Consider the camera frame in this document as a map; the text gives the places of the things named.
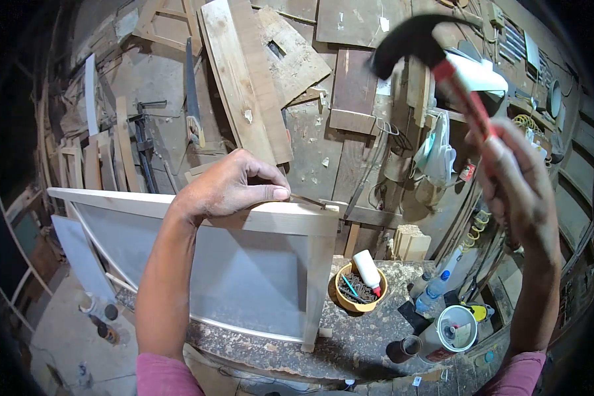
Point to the person's right hand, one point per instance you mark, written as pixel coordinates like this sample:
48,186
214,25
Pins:
519,198

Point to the person's left hand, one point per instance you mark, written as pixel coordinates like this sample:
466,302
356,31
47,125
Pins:
222,188

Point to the person's left thumb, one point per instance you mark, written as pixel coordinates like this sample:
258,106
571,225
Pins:
267,194

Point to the person's right fingers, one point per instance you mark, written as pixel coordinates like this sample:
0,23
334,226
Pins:
505,158

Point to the person's left index finger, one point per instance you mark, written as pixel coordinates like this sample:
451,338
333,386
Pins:
272,172

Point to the long steel nail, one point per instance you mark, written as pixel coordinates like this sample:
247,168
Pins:
308,200

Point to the red label packet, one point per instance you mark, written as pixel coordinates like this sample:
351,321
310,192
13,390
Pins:
468,172

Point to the white plastic bag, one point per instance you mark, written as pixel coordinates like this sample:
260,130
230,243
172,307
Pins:
438,153

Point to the long pale wooden plank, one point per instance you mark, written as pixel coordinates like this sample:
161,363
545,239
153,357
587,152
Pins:
242,84

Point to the hand saw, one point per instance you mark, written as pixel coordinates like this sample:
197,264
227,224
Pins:
193,99

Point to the plywood piece with square hole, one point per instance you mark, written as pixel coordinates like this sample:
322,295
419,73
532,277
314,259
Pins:
297,59

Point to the dark brown board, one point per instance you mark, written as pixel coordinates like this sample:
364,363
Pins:
354,89

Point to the blue pen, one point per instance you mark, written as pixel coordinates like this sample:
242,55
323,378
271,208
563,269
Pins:
349,286

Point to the white glue bottle red cap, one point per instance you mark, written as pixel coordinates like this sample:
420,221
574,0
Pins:
367,267

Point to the pale wood block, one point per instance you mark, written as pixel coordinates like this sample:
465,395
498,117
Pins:
411,242

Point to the pile of dark nails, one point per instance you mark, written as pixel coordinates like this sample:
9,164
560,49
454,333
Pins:
359,287

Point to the black bar clamp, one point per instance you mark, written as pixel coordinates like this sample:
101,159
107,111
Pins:
143,143

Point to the yellow bowl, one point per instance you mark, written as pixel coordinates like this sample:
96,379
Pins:
359,307

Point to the clear water bottle blue cap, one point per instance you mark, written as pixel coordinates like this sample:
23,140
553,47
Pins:
431,294

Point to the yellow and black tool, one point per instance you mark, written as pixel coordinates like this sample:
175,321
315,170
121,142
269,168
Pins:
481,312

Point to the white open bucket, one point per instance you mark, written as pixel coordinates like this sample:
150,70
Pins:
455,329

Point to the black flat block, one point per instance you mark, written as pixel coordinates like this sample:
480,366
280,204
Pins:
413,317

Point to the white leaning panel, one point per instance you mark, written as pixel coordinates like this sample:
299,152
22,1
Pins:
81,257

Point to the white tin can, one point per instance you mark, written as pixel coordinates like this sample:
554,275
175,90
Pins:
96,306

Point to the brown cylindrical cup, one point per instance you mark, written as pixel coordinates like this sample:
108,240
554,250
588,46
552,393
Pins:
403,349

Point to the person's body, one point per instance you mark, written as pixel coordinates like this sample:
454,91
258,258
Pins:
166,376

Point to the brown tin can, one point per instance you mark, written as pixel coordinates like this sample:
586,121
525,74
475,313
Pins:
108,331

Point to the wooden frame with grey panel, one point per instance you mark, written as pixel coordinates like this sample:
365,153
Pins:
257,277

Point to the white frame with dark panel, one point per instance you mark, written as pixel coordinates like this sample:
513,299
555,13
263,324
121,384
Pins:
2,257

